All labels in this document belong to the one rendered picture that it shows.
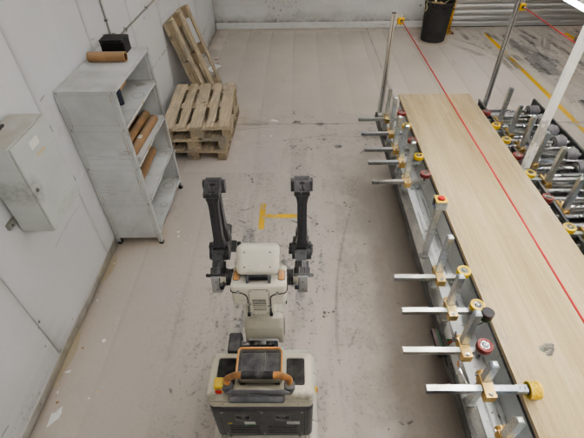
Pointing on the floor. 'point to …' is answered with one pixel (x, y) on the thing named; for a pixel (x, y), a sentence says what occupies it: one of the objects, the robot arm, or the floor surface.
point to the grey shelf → (116, 214)
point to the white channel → (554, 100)
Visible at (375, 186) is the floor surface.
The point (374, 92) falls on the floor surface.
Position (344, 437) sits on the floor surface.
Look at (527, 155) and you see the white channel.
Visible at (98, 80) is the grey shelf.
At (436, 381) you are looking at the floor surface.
